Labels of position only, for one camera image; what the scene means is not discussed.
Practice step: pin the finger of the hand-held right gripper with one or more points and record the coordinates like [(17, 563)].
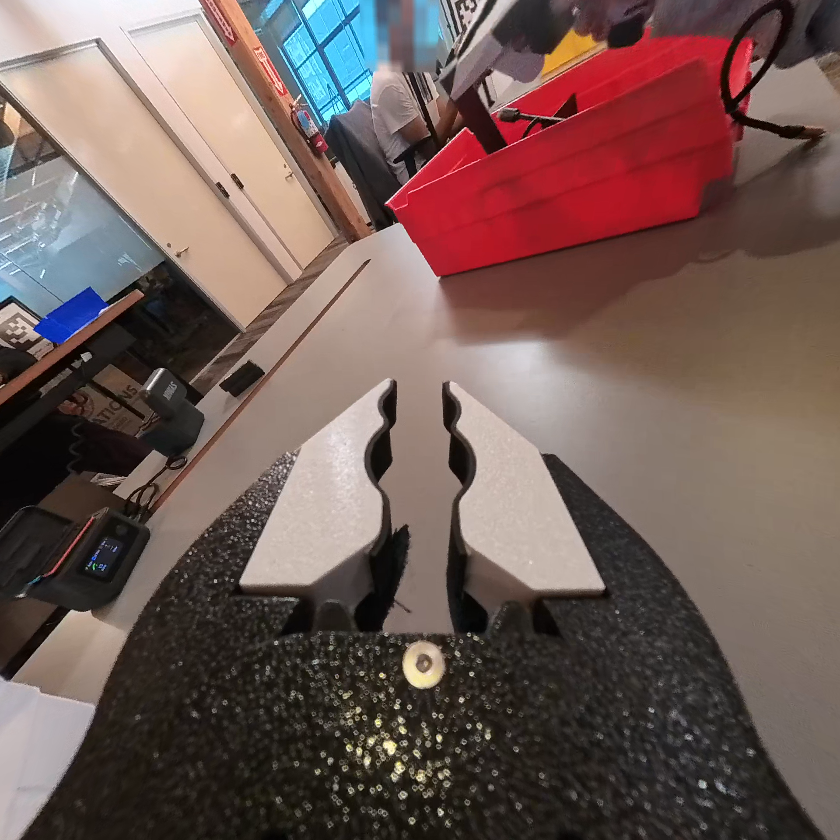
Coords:
[(482, 121)]

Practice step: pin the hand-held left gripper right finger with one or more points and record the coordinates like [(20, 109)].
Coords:
[(525, 525)]

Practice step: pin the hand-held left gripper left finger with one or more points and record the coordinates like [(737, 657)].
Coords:
[(321, 518)]

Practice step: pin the red plastic bin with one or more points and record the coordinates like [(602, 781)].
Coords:
[(571, 190)]

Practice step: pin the yellow sheet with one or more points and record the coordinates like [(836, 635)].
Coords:
[(571, 52)]

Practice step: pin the grey jacket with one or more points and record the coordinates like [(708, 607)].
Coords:
[(358, 164)]

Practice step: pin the paned window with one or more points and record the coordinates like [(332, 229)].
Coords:
[(328, 46)]

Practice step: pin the small black box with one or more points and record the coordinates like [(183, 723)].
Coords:
[(241, 379)]

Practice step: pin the red fire extinguisher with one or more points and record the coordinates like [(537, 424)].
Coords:
[(307, 128)]

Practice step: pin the grey power adapter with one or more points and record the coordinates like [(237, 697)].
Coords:
[(167, 407)]

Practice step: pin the small display device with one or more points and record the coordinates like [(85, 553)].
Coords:
[(105, 558)]

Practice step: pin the brown cardboard box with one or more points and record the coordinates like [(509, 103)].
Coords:
[(115, 397)]

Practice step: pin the long wooden desk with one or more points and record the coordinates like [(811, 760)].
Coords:
[(98, 330)]

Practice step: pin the flat blue bin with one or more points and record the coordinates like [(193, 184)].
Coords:
[(72, 316)]

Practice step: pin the black framed printed tag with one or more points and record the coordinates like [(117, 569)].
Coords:
[(16, 331)]

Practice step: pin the white sheet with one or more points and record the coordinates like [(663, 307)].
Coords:
[(33, 754)]

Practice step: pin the frosted glass partition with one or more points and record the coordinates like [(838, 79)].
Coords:
[(59, 216)]

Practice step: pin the wooden post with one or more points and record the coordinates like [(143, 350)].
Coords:
[(340, 197)]

